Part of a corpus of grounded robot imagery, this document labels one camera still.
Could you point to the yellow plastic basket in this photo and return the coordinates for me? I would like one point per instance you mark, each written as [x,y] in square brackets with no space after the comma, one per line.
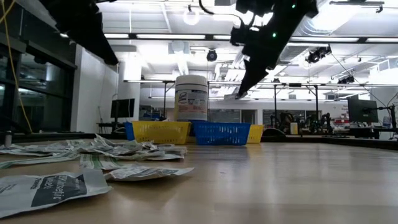
[161,132]
[256,134]

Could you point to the black overhead light bar rail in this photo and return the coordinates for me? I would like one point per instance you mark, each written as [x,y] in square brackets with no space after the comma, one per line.
[174,36]

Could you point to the small silver post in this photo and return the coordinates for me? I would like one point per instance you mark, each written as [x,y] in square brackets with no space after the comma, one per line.
[8,140]

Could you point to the black frame workstation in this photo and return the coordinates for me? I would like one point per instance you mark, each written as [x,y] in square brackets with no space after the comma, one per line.
[164,102]
[275,105]

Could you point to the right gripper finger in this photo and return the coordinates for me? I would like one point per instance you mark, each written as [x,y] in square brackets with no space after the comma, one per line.
[256,76]
[247,77]

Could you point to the blue plastic basket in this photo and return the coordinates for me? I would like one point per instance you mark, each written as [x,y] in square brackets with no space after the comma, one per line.
[129,132]
[220,133]

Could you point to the white disinfecting wipes canister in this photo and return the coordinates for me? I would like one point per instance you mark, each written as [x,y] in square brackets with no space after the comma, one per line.
[191,93]

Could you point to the pale plastic bottle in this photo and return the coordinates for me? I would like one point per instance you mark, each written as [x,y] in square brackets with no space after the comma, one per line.
[294,128]

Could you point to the background black robot arm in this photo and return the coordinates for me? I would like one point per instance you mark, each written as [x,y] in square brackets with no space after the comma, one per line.
[283,119]
[323,123]

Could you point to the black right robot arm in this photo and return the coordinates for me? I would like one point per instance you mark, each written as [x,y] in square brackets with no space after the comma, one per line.
[298,12]

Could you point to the round white ceiling lamp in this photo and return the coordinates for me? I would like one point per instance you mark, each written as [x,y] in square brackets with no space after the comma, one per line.
[191,22]

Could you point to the black ceiling track light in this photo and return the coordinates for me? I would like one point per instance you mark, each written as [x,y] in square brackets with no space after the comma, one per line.
[346,80]
[318,54]
[211,55]

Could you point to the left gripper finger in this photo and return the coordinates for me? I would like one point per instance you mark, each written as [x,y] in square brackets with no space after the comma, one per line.
[107,46]
[96,51]

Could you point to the black computer monitor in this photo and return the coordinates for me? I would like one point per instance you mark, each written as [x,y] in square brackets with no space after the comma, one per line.
[122,108]
[362,110]

